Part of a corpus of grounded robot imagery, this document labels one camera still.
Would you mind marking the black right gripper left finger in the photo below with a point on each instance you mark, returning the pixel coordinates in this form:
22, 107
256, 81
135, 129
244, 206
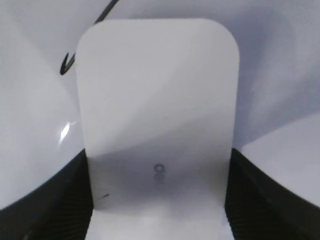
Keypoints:
60, 209

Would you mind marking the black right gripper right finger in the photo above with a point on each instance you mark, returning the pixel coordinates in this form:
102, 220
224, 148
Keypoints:
259, 208

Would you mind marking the white whiteboard eraser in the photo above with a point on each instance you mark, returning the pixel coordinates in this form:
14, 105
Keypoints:
157, 100

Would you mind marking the whiteboard with grey frame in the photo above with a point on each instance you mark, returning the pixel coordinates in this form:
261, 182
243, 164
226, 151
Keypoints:
277, 111

